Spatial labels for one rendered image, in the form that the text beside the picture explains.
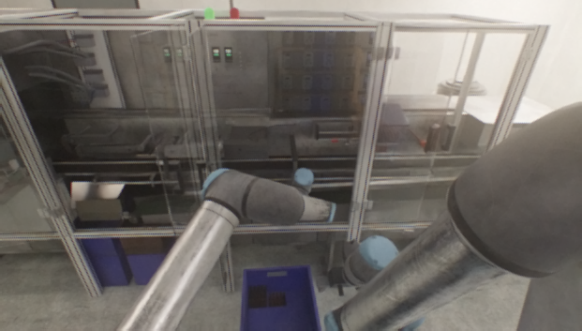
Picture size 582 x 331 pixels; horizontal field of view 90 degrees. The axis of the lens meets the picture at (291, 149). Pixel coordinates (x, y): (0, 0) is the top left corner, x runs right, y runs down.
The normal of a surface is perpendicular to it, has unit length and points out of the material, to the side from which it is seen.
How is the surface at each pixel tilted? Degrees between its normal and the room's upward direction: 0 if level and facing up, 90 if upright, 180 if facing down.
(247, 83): 90
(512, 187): 61
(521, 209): 69
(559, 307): 91
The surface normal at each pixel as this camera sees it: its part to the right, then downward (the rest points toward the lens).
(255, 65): 0.06, 0.47
